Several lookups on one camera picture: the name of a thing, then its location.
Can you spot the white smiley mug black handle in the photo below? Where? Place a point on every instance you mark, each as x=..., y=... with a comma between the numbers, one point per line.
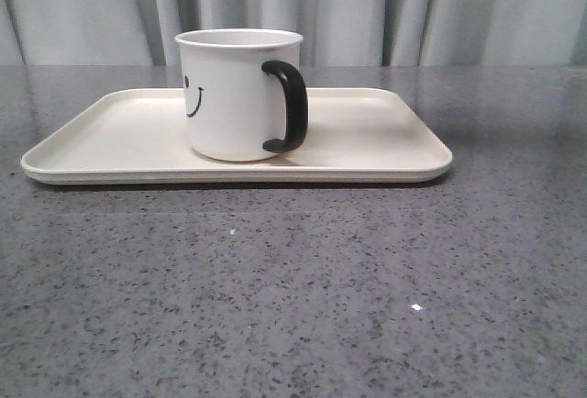
x=245, y=98

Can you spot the cream rectangular plastic tray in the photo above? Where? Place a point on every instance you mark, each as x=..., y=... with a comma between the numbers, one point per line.
x=138, y=136

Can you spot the grey pleated curtain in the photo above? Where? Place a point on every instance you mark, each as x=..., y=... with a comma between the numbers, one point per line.
x=336, y=32

